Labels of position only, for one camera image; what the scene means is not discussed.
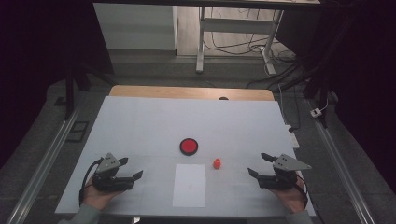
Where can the person's right hand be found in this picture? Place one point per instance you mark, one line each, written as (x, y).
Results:
(294, 199)

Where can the round red ink pad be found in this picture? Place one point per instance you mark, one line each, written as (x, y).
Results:
(188, 146)

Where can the person's left hand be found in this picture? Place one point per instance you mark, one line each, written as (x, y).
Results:
(95, 197)

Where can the large white table cover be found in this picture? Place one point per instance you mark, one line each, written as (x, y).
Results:
(186, 118)

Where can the white power strip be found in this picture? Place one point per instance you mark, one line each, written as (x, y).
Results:
(293, 138)

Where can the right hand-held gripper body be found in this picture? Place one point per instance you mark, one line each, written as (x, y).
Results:
(288, 163)

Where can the aluminium floor rail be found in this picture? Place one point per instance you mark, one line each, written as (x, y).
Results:
(43, 168)
(341, 168)

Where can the small white adapter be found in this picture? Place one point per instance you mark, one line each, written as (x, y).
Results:
(316, 112)

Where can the white-legged desk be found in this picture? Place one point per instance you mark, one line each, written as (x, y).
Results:
(200, 46)

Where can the orange stamp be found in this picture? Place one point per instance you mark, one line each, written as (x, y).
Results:
(217, 164)

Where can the black metal stand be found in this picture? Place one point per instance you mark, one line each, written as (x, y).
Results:
(69, 93)
(323, 102)

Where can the black floor frame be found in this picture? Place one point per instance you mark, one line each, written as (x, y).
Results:
(77, 131)

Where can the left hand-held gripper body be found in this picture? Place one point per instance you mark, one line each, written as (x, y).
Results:
(107, 165)

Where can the black curtain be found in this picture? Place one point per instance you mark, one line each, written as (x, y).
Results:
(367, 62)
(31, 46)

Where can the white cabinet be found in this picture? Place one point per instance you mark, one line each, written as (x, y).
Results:
(134, 28)

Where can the white paper sheet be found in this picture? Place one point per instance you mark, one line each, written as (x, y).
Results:
(189, 186)

